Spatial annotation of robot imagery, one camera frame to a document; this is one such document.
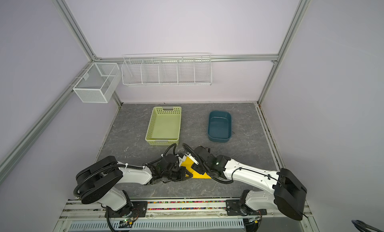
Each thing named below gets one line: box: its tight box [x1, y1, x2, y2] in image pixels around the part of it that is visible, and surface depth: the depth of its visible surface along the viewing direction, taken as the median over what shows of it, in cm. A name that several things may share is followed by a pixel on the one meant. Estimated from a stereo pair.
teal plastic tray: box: [207, 111, 232, 143], surface depth 107 cm
